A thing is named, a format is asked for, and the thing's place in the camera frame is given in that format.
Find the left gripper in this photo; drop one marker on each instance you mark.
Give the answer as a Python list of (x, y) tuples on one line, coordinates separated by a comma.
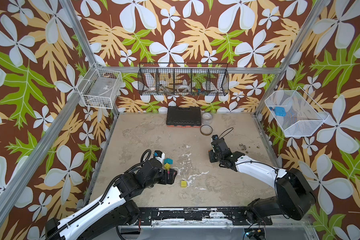
[(172, 177)]

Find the white wire basket left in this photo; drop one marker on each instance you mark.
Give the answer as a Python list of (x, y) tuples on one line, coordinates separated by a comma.
[(100, 87)]

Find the yellow green cube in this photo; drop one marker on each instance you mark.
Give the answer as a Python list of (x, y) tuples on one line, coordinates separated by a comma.
[(184, 184)]

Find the black wire basket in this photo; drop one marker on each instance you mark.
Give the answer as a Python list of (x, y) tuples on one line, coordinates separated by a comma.
[(205, 79)]

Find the black plastic tool case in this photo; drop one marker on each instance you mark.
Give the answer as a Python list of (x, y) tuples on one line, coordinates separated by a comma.
[(184, 117)]

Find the clear glass jar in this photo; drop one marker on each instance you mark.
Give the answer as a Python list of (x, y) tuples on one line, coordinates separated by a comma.
[(207, 118)]

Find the small yellow cube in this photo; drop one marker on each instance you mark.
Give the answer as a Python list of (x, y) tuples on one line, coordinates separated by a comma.
[(167, 166)]

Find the blue object in basket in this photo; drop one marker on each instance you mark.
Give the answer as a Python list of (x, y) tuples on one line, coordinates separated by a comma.
[(278, 111)]

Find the teal roof block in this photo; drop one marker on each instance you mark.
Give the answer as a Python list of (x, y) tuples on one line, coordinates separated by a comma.
[(168, 161)]

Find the white tape roll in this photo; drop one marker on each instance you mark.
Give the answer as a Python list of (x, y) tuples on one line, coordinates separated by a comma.
[(183, 88)]

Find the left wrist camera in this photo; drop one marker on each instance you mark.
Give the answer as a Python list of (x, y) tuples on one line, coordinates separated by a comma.
[(159, 155)]

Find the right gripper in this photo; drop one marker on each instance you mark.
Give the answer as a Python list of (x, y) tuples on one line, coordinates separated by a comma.
[(215, 153)]

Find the white mesh basket right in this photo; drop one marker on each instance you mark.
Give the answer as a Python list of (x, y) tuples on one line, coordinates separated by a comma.
[(304, 115)]

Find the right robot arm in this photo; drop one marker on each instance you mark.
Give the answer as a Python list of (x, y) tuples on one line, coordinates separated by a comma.
[(293, 195)]

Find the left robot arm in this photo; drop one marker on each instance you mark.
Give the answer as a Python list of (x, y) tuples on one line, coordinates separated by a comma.
[(121, 189)]

